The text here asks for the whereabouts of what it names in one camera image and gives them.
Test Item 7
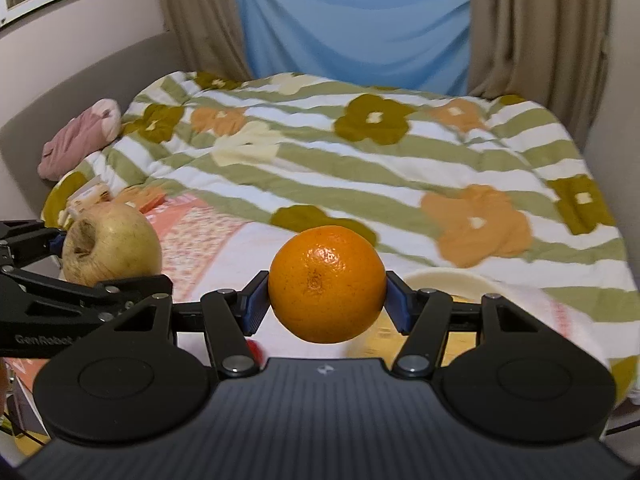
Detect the yellow red apple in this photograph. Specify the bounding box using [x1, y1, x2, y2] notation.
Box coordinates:
[62, 203, 162, 286]

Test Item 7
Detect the large orange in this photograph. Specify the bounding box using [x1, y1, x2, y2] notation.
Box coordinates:
[268, 226, 386, 344]

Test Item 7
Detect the cream yellow plate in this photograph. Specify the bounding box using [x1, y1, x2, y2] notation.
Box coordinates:
[346, 269, 501, 368]

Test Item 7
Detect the small snack box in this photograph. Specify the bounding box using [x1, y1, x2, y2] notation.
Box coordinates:
[58, 177, 112, 229]

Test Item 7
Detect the floral striped quilt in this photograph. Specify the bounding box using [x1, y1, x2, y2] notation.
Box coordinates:
[42, 72, 639, 400]

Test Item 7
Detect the pink plush pillow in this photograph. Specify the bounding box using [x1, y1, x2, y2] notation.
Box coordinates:
[37, 99, 122, 181]

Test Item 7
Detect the grey headboard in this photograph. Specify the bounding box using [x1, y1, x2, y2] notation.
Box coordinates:
[1, 32, 186, 219]

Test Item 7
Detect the blue curtain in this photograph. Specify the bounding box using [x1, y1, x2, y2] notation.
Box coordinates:
[236, 0, 471, 96]

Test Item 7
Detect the beige curtain right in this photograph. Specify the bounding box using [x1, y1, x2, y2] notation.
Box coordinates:
[468, 0, 611, 148]

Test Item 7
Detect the beige curtain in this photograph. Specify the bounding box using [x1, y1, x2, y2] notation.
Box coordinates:
[468, 0, 611, 148]
[160, 0, 252, 81]

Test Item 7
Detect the beige curtain left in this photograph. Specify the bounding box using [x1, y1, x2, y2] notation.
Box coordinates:
[160, 0, 252, 81]

